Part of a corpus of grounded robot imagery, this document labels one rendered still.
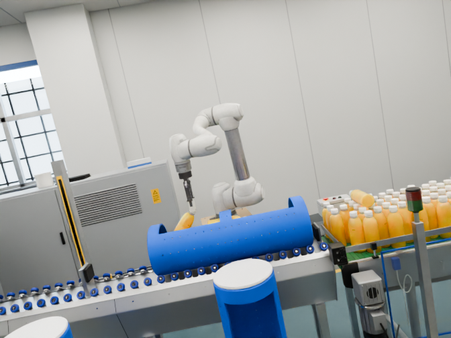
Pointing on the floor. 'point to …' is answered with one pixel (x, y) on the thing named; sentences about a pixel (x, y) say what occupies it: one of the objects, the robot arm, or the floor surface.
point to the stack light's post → (425, 279)
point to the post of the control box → (352, 312)
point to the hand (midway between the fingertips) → (192, 205)
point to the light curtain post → (63, 184)
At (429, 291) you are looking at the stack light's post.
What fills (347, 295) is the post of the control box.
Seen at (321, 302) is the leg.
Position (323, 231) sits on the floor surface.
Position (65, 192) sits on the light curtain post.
